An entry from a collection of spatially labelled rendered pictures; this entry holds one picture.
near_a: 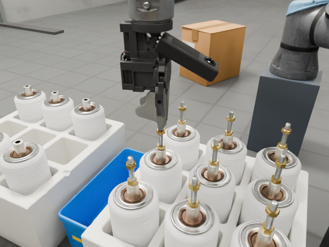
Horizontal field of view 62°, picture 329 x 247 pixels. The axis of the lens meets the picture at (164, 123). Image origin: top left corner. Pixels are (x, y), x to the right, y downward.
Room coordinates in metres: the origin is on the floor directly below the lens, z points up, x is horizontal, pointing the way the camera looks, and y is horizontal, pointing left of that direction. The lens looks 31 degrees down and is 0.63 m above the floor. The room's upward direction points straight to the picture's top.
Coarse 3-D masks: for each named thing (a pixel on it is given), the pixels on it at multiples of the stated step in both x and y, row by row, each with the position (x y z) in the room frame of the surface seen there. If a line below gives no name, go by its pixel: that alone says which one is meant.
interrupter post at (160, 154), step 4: (156, 148) 0.48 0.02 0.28; (164, 148) 0.48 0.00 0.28; (156, 152) 0.47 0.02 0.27; (160, 152) 0.47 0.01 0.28; (164, 152) 0.47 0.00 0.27; (156, 156) 0.47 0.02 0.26; (160, 156) 0.47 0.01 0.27; (164, 156) 0.47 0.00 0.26; (160, 160) 0.47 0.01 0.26; (164, 160) 0.47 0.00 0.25
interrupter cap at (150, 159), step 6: (150, 150) 0.50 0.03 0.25; (168, 150) 0.51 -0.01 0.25; (144, 156) 0.48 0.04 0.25; (150, 156) 0.48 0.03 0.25; (168, 156) 0.49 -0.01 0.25; (174, 156) 0.48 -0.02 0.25; (144, 162) 0.47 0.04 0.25; (150, 162) 0.46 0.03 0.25; (156, 162) 0.47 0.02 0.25; (162, 162) 0.47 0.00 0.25; (168, 162) 0.46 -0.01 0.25; (174, 162) 0.46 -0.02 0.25; (156, 168) 0.44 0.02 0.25; (162, 168) 0.44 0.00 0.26; (168, 168) 0.44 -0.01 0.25
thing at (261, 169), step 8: (256, 160) 0.49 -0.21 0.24; (256, 168) 0.48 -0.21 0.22; (264, 168) 0.46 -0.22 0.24; (272, 168) 0.45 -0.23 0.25; (296, 168) 0.45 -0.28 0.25; (256, 176) 0.47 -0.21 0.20; (264, 176) 0.45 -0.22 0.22; (288, 176) 0.44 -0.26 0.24; (296, 176) 0.44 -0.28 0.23; (288, 184) 0.44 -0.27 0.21
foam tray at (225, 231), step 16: (304, 176) 0.50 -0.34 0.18; (240, 192) 0.45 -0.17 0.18; (304, 192) 0.45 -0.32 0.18; (160, 208) 0.40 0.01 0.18; (240, 208) 0.40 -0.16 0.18; (304, 208) 0.40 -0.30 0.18; (96, 224) 0.36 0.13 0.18; (160, 224) 0.40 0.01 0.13; (224, 224) 0.36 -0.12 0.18; (304, 224) 0.36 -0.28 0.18; (96, 240) 0.33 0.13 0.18; (112, 240) 0.33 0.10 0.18; (160, 240) 0.33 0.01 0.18; (224, 240) 0.33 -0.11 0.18; (304, 240) 0.33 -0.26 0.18
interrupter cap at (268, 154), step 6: (264, 150) 0.50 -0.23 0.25; (270, 150) 0.51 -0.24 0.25; (288, 150) 0.50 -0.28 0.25; (264, 156) 0.48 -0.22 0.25; (270, 156) 0.49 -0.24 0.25; (288, 156) 0.49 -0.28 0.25; (294, 156) 0.48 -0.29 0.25; (270, 162) 0.46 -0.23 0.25; (288, 162) 0.46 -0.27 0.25; (294, 162) 0.46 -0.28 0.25; (282, 168) 0.45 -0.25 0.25; (288, 168) 0.45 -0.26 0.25
